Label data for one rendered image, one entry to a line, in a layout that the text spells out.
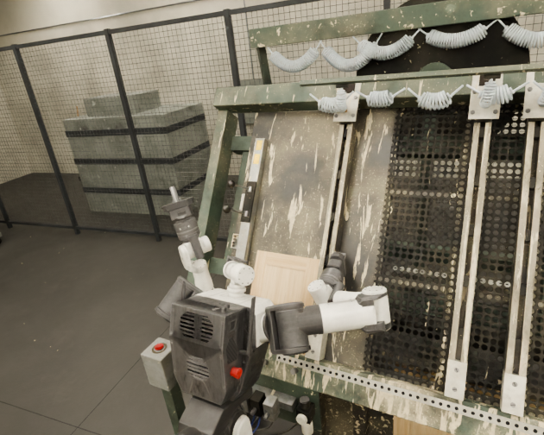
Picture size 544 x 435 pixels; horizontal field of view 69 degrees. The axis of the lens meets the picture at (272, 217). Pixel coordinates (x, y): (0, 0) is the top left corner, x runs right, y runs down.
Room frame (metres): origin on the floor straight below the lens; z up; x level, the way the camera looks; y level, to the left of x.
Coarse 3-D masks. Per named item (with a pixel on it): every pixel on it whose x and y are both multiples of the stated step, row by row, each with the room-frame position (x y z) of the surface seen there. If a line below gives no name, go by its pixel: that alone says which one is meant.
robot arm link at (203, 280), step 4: (204, 272) 1.40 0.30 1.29; (208, 272) 1.43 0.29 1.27; (196, 276) 1.40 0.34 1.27; (200, 276) 1.40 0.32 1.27; (204, 276) 1.40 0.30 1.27; (208, 276) 1.42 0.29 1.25; (196, 280) 1.41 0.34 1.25; (200, 280) 1.40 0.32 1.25; (204, 280) 1.40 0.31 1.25; (208, 280) 1.42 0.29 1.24; (196, 284) 1.41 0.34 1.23; (200, 284) 1.40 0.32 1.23; (204, 284) 1.40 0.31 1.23; (208, 284) 1.41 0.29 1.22; (212, 284) 1.44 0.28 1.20; (200, 288) 1.40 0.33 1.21; (204, 288) 1.40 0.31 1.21; (208, 288) 1.41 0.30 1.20; (212, 288) 1.44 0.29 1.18
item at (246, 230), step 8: (264, 144) 1.91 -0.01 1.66; (256, 152) 1.90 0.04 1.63; (264, 152) 1.90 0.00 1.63; (264, 160) 1.90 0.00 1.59; (256, 168) 1.85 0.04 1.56; (256, 176) 1.83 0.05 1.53; (256, 184) 1.81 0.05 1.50; (256, 192) 1.80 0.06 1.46; (256, 200) 1.79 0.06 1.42; (248, 224) 1.72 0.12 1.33; (240, 232) 1.71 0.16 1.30; (248, 232) 1.69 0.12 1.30; (240, 240) 1.69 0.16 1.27; (248, 240) 1.68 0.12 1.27; (240, 248) 1.67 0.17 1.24; (248, 248) 1.68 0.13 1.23; (240, 256) 1.65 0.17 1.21; (248, 256) 1.67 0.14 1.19
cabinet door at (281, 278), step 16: (256, 256) 1.63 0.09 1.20; (272, 256) 1.60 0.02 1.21; (288, 256) 1.56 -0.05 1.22; (256, 272) 1.59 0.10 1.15; (272, 272) 1.56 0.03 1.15; (288, 272) 1.52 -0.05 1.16; (304, 272) 1.49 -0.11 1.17; (256, 288) 1.55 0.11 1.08; (272, 288) 1.52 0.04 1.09; (288, 288) 1.48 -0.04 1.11; (304, 288) 1.45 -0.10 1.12; (304, 304) 1.41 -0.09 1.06
